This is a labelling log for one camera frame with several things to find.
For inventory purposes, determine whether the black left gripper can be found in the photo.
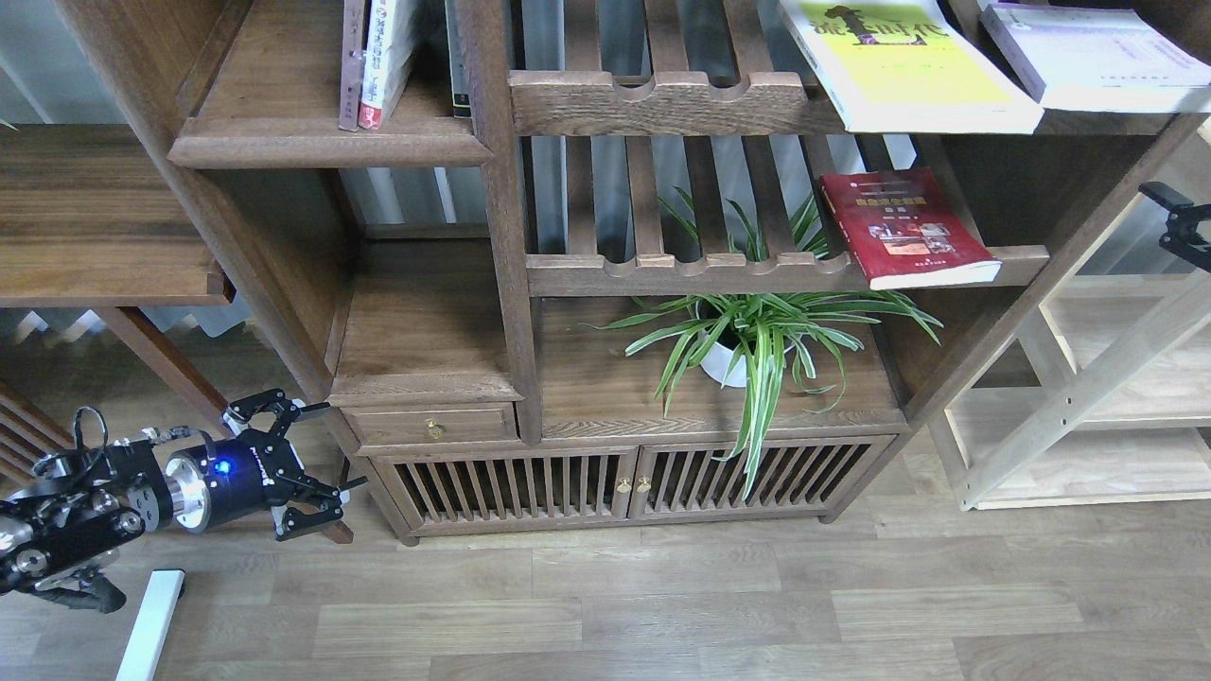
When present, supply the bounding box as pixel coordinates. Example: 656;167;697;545
165;389;368;542

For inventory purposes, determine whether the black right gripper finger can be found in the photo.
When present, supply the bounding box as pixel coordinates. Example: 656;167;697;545
1140;182;1210;271

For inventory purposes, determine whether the pale lavender white book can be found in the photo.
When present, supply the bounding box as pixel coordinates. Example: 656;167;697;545
980;2;1210;114

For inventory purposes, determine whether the yellow green cover book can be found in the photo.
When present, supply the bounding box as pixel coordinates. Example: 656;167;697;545
781;1;1044;135

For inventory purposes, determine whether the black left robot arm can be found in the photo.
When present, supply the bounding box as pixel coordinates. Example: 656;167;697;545
1;389;352;613

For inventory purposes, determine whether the light wooden shelf rack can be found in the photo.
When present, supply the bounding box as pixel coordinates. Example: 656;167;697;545
926;124;1211;513

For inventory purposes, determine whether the brass drawer knob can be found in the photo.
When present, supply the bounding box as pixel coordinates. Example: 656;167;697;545
425;419;446;441

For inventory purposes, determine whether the white bar on floor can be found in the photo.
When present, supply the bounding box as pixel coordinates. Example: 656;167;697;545
115;570;185;680

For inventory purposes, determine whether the red cover book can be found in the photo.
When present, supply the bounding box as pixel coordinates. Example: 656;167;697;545
820;167;1001;290

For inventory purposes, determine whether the dark wooden bookshelf cabinet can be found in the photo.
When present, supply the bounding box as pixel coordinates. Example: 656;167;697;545
56;1;1201;546

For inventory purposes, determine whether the brown spine upright book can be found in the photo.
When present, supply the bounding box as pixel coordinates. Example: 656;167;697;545
338;1;369;131

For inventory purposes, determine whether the green spider plant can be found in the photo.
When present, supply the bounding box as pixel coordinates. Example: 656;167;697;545
595;187;943;500

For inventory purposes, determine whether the white red upright book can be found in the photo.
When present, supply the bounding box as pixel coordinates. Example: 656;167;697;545
358;1;427;130

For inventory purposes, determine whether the white plant pot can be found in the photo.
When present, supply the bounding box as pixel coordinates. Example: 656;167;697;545
693;296;786;391

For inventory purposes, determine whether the dark thin upright book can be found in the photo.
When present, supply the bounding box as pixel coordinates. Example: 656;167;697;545
443;1;472;119

